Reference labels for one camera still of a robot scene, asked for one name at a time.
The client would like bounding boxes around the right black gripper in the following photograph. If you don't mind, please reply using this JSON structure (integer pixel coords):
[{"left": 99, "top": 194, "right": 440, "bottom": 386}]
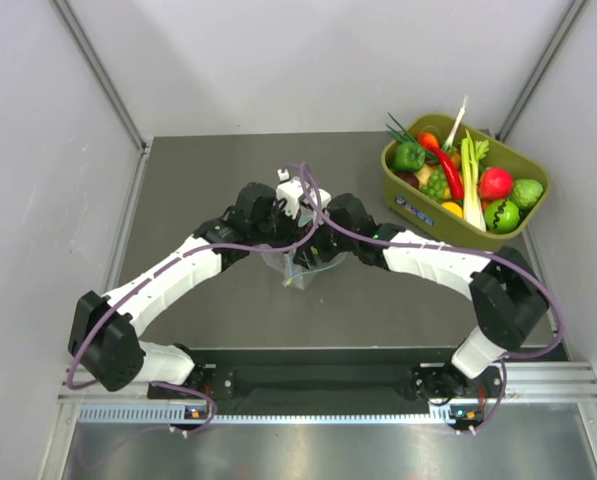
[{"left": 294, "top": 209, "right": 357, "bottom": 272}]

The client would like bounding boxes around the clear zip top bag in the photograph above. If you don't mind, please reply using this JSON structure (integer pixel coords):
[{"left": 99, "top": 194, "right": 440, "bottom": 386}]
[{"left": 262, "top": 214, "right": 349, "bottom": 291}]

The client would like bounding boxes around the green fake bell pepper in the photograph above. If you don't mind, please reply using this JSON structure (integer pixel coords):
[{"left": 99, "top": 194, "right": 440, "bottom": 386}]
[{"left": 392, "top": 142, "right": 426, "bottom": 173}]

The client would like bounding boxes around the red fake chili pepper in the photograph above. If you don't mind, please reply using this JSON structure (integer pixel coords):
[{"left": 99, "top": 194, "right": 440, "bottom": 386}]
[{"left": 429, "top": 148, "right": 465, "bottom": 201}]

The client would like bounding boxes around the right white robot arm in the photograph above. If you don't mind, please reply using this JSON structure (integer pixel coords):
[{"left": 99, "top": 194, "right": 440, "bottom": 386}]
[{"left": 284, "top": 194, "right": 549, "bottom": 396}]

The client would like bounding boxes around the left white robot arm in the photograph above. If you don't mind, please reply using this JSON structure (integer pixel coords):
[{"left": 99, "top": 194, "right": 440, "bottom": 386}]
[{"left": 69, "top": 179, "right": 319, "bottom": 397}]

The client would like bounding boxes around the dark purple fake passionfruit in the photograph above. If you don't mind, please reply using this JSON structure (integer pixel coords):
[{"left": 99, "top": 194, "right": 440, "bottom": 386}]
[{"left": 396, "top": 172, "right": 420, "bottom": 190}]

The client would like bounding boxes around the beige fake potato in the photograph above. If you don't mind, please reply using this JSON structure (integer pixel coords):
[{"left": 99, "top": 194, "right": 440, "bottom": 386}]
[{"left": 415, "top": 164, "right": 434, "bottom": 186}]

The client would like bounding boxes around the green fake grape bunch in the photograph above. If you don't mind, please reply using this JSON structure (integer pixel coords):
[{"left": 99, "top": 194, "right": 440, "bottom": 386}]
[{"left": 420, "top": 168, "right": 451, "bottom": 202}]

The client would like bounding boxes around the red orange fake mango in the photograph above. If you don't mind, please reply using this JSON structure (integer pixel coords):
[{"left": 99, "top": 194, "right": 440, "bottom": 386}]
[{"left": 417, "top": 131, "right": 440, "bottom": 150}]

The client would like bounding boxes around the fake celery stalk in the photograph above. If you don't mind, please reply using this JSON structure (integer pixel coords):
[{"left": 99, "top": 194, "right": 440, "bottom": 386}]
[{"left": 460, "top": 132, "right": 489, "bottom": 232}]

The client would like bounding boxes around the green fake watermelon ball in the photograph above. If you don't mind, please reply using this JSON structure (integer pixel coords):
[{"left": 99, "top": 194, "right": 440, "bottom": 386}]
[{"left": 484, "top": 199, "right": 520, "bottom": 234}]

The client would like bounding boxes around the red fake apple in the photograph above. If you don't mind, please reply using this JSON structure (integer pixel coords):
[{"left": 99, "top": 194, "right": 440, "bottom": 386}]
[{"left": 478, "top": 167, "right": 514, "bottom": 201}]

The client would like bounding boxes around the green bumpy fake fruit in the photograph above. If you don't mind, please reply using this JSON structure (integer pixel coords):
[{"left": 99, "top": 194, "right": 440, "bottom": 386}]
[{"left": 509, "top": 179, "right": 544, "bottom": 210}]

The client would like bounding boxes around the olive green plastic bin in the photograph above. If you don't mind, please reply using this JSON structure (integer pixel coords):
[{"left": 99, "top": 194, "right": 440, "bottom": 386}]
[{"left": 381, "top": 124, "right": 551, "bottom": 251}]

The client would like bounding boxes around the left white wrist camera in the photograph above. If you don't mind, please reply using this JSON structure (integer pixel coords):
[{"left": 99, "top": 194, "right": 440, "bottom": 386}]
[{"left": 276, "top": 168, "right": 304, "bottom": 220}]

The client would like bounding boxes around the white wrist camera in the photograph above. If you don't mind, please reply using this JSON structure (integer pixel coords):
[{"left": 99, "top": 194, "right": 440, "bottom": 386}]
[
  {"left": 303, "top": 188, "right": 332, "bottom": 210},
  {"left": 276, "top": 168, "right": 304, "bottom": 220}
]

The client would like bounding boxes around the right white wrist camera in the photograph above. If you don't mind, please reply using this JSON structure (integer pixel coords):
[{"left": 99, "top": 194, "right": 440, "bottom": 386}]
[{"left": 303, "top": 188, "right": 332, "bottom": 210}]

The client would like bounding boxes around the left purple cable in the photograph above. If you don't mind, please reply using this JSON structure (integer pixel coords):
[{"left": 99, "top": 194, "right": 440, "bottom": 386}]
[{"left": 66, "top": 162, "right": 329, "bottom": 391}]

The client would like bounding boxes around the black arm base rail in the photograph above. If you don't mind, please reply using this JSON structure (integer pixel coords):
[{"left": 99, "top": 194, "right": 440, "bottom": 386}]
[{"left": 146, "top": 344, "right": 509, "bottom": 416}]

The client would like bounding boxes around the grey slotted cable duct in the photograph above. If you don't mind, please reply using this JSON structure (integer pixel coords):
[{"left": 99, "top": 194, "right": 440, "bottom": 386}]
[{"left": 77, "top": 401, "right": 484, "bottom": 426}]

